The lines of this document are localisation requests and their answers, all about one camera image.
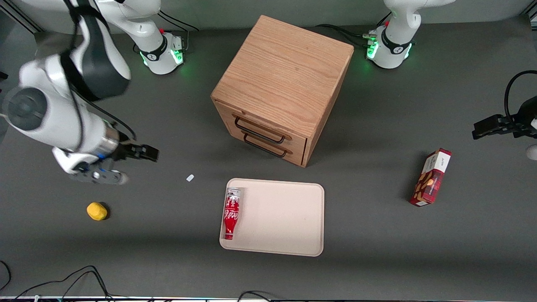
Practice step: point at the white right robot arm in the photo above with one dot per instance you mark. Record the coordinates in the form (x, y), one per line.
(50, 121)

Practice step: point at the red cookie box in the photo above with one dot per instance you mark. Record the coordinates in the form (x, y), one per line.
(432, 178)

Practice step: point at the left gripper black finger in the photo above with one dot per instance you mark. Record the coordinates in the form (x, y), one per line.
(508, 123)
(486, 128)

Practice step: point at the wooden drawer front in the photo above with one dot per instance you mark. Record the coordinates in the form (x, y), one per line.
(296, 157)
(294, 141)

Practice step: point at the aluminium frame rail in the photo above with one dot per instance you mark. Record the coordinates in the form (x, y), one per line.
(29, 24)
(532, 15)

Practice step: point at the wooden drawer cabinet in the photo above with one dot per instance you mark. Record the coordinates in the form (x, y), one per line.
(285, 71)

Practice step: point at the yellow lemon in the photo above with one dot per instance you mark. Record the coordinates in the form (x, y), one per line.
(97, 211)

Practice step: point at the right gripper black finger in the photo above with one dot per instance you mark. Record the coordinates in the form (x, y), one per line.
(136, 151)
(151, 153)

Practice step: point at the red coke bottle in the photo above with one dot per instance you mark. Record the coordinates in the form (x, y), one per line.
(231, 216)

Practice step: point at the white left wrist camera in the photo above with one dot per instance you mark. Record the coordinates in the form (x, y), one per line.
(533, 152)

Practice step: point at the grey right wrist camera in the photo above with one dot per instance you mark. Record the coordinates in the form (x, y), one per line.
(98, 176)

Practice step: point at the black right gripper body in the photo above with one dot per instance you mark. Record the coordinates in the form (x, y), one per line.
(127, 150)

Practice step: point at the beige plastic tray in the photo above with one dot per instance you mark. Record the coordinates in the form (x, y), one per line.
(281, 218)

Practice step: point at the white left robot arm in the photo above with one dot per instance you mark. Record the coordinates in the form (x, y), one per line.
(394, 46)

